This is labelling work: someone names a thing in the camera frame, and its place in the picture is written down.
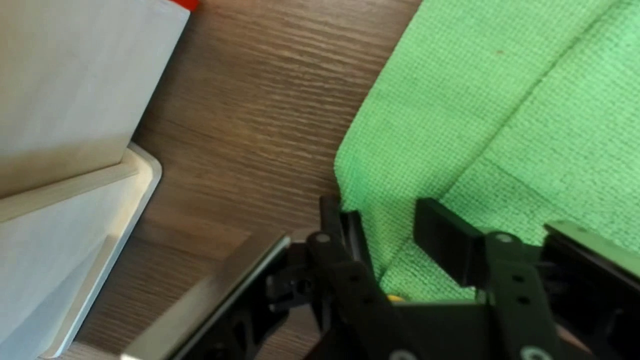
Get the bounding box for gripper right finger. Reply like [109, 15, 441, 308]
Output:
[413, 197, 640, 360]

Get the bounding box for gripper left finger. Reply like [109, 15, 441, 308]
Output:
[120, 195, 419, 360]

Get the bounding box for green microfibre cloth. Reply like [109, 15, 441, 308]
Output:
[333, 0, 640, 304]

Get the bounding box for white tray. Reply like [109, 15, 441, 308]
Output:
[0, 142, 163, 360]

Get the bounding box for white box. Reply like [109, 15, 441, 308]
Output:
[0, 0, 192, 200]

